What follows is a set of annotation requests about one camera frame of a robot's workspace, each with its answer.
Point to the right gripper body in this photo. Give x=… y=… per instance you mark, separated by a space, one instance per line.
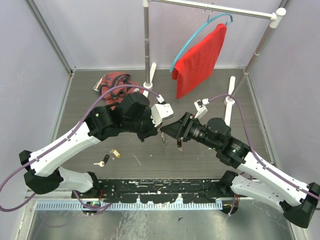
x=191 y=124

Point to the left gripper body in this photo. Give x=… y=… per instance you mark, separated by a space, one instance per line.
x=146 y=126

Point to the yellow tag key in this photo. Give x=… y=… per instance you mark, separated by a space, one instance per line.
x=115 y=152

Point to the metal keyring with keys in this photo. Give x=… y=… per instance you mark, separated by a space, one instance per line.
x=163 y=137

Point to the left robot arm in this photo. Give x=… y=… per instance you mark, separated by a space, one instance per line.
x=133 y=114

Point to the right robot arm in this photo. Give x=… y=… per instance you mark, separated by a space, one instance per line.
x=295 y=199

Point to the black tag key right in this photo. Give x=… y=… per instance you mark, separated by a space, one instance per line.
x=179 y=145

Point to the black tag key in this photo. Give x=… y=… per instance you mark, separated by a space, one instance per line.
x=179 y=145
x=102 y=162

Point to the black tag key left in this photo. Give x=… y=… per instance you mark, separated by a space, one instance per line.
x=102 y=162

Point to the crumpled maroon shirt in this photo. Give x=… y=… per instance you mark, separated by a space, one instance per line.
x=115 y=79

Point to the red cloth on hanger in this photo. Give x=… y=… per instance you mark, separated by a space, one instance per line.
x=198 y=63

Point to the teal clothes hanger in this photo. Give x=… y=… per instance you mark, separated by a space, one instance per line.
x=207 y=22

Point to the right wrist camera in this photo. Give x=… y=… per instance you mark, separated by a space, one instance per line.
x=201 y=107

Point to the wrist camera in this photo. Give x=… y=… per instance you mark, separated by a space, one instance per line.
x=161 y=111
x=201 y=107

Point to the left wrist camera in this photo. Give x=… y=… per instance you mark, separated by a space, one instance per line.
x=161 y=111

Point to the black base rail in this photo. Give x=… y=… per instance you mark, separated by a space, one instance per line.
x=160 y=191

